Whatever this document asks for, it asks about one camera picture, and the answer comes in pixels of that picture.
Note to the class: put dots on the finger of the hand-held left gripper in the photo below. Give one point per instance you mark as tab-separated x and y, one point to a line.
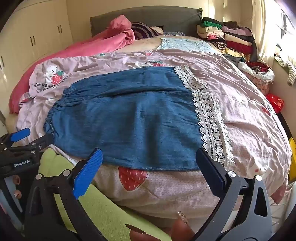
41	143
20	134

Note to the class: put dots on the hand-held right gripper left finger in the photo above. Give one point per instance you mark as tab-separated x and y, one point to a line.
89	172

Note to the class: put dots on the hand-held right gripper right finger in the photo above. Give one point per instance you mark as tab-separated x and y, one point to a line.
211	171

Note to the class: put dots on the blue denim pants lace trim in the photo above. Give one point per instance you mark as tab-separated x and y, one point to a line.
138	120

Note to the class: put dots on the person's left hand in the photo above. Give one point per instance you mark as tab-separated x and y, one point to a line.
16	180

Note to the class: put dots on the person's right hand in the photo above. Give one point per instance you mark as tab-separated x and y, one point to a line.
181	228

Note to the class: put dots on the green fleece clothing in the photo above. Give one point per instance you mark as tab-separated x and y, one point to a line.
104	213

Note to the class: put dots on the pink strawberry print duvet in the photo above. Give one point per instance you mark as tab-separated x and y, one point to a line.
242	97

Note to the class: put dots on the red plastic bag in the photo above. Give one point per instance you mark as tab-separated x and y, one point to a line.
276	103

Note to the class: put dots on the cream wardrobe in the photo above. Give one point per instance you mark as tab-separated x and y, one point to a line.
34	27

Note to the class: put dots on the pink blanket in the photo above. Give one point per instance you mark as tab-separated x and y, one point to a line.
92	46

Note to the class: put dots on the red and white clothes heap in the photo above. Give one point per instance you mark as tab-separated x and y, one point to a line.
256	70

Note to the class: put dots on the grey striped cloth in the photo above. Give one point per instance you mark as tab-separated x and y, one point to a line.
291	71

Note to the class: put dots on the light blue cloth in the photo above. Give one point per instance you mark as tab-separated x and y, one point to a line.
185	45

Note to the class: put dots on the stack of folded clothes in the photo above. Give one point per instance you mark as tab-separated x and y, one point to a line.
235	39

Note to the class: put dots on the cream bed sheet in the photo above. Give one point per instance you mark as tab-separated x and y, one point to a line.
136	45

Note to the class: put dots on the dark striped cloth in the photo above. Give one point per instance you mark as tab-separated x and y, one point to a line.
143	31

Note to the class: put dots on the cream curtain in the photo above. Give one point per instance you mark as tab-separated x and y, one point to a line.
266	27

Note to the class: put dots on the grey bed headboard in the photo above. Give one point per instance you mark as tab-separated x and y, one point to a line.
175	20

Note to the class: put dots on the window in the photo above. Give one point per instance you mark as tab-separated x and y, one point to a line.
288	25

